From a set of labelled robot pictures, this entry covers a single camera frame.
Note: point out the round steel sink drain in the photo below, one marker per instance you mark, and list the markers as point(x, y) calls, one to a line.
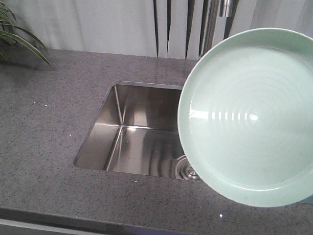
point(184, 170)

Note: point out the green potted plant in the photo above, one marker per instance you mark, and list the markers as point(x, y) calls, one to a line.
point(8, 37)

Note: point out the light green round plate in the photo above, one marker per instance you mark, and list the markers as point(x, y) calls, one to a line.
point(245, 117)

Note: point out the stainless steel sink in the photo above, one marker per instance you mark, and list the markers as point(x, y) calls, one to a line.
point(135, 131)

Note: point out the white pleated curtain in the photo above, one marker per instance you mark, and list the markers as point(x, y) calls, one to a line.
point(158, 28)

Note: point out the stainless steel faucet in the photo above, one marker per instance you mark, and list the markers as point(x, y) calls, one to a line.
point(217, 20)

